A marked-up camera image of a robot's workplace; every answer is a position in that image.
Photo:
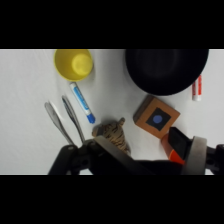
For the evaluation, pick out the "red and white marker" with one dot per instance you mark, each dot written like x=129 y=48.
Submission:
x=197 y=89

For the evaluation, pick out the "black bowl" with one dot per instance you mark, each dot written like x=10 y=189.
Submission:
x=166 y=70

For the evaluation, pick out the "wooden block with blue dot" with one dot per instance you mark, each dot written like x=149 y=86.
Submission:
x=156 y=118

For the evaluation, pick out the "orange plastic cup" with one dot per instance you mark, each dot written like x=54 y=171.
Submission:
x=170 y=154

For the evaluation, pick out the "yellow plastic cup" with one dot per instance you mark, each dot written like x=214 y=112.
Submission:
x=74 y=65

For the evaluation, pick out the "striped tiger plush toy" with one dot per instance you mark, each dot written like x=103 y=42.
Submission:
x=112 y=132

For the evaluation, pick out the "blue and white marker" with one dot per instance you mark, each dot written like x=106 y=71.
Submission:
x=82 y=101

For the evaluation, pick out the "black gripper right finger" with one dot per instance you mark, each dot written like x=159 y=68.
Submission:
x=196 y=156

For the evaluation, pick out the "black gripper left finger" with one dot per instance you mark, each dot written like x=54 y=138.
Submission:
x=83 y=159

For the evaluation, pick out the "metal tongs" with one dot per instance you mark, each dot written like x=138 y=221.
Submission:
x=56 y=121

